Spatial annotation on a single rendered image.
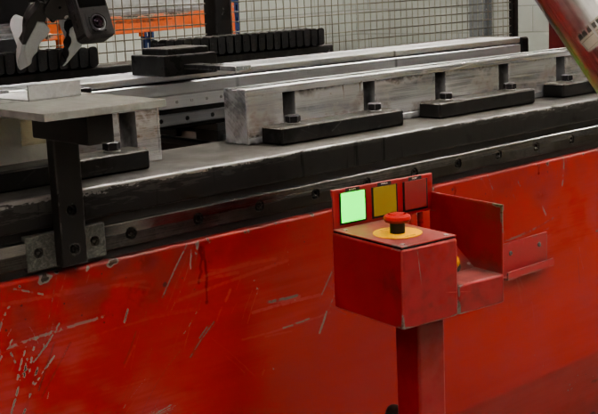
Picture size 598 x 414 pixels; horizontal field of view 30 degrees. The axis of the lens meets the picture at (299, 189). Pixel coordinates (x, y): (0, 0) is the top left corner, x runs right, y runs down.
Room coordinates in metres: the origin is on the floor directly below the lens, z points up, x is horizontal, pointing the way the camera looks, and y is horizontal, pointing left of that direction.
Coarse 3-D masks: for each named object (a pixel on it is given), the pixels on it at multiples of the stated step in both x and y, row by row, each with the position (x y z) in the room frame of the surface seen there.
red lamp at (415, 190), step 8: (408, 184) 1.70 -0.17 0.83; (416, 184) 1.71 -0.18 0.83; (424, 184) 1.72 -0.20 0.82; (408, 192) 1.70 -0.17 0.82; (416, 192) 1.71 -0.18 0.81; (424, 192) 1.72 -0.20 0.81; (408, 200) 1.70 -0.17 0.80; (416, 200) 1.71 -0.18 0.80; (424, 200) 1.72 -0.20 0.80; (408, 208) 1.70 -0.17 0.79
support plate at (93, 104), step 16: (80, 96) 1.55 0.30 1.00; (96, 96) 1.54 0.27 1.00; (112, 96) 1.53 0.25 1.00; (128, 96) 1.52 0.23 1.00; (0, 112) 1.43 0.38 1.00; (16, 112) 1.40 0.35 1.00; (32, 112) 1.37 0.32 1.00; (48, 112) 1.36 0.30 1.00; (64, 112) 1.36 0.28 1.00; (80, 112) 1.38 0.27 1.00; (96, 112) 1.39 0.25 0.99; (112, 112) 1.41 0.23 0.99
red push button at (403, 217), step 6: (384, 216) 1.57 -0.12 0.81; (390, 216) 1.57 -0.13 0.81; (396, 216) 1.56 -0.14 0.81; (402, 216) 1.56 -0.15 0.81; (408, 216) 1.57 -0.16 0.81; (390, 222) 1.56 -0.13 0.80; (396, 222) 1.56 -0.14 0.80; (402, 222) 1.56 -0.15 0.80; (390, 228) 1.58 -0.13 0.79; (396, 228) 1.57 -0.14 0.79; (402, 228) 1.57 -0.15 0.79
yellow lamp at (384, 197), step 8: (392, 184) 1.68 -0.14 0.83; (376, 192) 1.66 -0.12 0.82; (384, 192) 1.67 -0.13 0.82; (392, 192) 1.68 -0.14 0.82; (376, 200) 1.66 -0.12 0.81; (384, 200) 1.67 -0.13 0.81; (392, 200) 1.68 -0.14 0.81; (376, 208) 1.66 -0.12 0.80; (384, 208) 1.67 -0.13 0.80; (392, 208) 1.68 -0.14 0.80
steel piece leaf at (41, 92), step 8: (72, 80) 1.56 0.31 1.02; (32, 88) 1.51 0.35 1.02; (40, 88) 1.52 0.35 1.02; (48, 88) 1.53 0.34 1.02; (56, 88) 1.54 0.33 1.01; (64, 88) 1.55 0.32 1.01; (72, 88) 1.56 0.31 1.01; (80, 88) 1.57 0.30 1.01; (0, 96) 1.58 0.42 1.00; (8, 96) 1.58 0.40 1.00; (16, 96) 1.57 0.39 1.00; (24, 96) 1.57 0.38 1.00; (32, 96) 1.51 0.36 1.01; (40, 96) 1.52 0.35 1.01; (48, 96) 1.53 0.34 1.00; (56, 96) 1.54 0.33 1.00; (64, 96) 1.55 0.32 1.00
